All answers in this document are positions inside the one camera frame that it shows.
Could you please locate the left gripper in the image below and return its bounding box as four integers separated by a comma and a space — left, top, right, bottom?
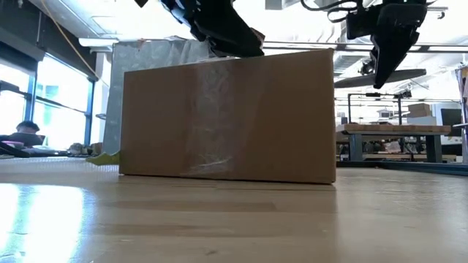
159, 0, 265, 58

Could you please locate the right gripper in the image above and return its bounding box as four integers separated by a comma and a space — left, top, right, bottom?
345, 0, 429, 90

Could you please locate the brown taped cardboard box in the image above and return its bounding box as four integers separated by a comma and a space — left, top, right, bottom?
118, 48, 337, 185

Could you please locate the brown storage box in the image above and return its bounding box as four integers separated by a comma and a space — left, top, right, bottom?
407, 103, 432, 118

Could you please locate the white storage box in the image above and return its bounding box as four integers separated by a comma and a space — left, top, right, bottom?
406, 115, 438, 126

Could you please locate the wooden workbench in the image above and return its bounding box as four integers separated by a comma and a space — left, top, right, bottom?
336, 123, 453, 164

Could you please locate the black monitor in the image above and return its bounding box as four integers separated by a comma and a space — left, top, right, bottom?
440, 108, 464, 127

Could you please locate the grey leaf-patterned partition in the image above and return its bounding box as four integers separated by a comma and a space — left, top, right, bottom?
102, 36, 213, 154

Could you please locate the clear pouch with green edge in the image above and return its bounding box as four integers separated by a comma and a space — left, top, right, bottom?
0, 151, 121, 175

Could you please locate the person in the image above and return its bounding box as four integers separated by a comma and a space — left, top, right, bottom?
15, 121, 40, 134

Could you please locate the black ceiling-mounted camera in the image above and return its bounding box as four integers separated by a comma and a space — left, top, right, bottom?
360, 59, 377, 77

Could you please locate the black rig frame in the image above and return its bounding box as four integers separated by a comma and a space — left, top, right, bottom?
347, 90, 413, 125

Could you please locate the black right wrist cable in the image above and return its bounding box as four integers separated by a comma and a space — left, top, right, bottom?
300, 0, 363, 23

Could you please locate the yellow cord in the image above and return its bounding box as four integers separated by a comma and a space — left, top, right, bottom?
39, 0, 100, 80

